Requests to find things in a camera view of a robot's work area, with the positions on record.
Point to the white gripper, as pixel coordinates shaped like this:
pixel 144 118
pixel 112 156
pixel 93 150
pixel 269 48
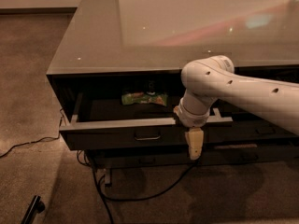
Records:
pixel 193 119

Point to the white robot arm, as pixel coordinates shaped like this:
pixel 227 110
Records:
pixel 208 80

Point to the grey cabinet with glossy top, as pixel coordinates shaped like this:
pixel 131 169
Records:
pixel 113 47

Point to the green snack bag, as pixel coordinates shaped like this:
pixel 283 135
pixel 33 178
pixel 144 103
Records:
pixel 144 98

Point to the black object on floor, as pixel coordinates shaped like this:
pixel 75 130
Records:
pixel 35 207

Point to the dark wall baseboard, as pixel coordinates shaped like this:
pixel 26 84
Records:
pixel 37 10

